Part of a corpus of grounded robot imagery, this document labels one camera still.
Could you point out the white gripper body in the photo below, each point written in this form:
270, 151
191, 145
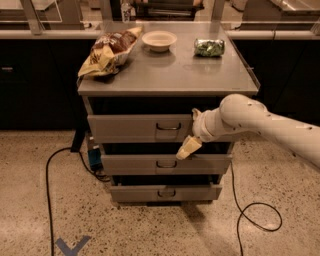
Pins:
200, 127

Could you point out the grey top drawer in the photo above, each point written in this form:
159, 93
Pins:
140, 128

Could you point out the grey drawer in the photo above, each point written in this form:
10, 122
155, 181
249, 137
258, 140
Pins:
140, 128
164, 193
165, 164

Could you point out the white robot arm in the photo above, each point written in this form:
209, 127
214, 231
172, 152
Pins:
238, 113

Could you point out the grey middle drawer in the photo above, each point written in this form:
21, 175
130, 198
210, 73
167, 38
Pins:
165, 164

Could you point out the grey bottom drawer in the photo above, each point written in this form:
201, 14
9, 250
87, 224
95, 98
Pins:
164, 193

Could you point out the grey metal drawer cabinet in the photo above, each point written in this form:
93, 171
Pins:
173, 82

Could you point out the dark counter with white top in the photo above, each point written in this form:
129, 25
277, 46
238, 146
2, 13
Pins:
39, 74

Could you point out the green crushed can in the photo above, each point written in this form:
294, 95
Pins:
209, 48

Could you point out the white paper bowl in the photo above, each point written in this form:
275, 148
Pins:
159, 41

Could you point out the blue power box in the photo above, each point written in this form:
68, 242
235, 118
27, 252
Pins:
94, 158

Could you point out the yellow brown chip bag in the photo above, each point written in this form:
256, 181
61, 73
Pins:
109, 52

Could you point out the white bottle in background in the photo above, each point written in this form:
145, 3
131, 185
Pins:
125, 10

